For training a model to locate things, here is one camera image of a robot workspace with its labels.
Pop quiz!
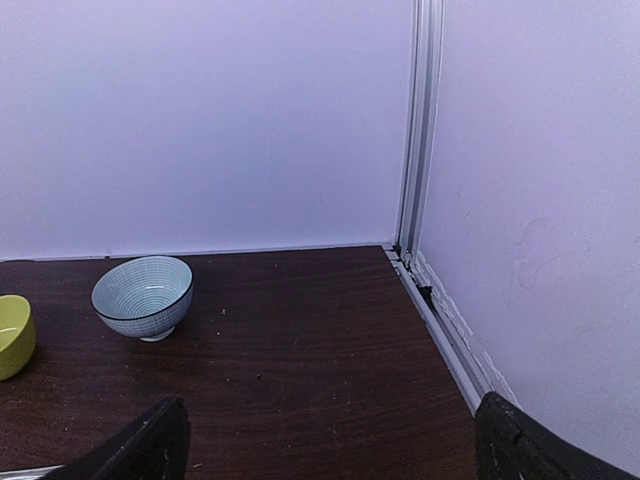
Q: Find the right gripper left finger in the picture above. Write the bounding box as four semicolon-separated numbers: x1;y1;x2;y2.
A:
49;396;191;479

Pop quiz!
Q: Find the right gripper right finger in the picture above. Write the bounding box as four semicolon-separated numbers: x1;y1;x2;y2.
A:
474;391;635;479

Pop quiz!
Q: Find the light blue bowl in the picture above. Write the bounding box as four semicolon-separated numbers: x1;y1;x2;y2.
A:
91;256;194;342

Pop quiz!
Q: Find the green bowl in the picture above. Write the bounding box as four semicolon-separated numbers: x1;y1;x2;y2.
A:
0;295;36;381

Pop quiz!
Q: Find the right aluminium frame post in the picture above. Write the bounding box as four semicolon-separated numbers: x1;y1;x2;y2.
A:
394;0;445;264

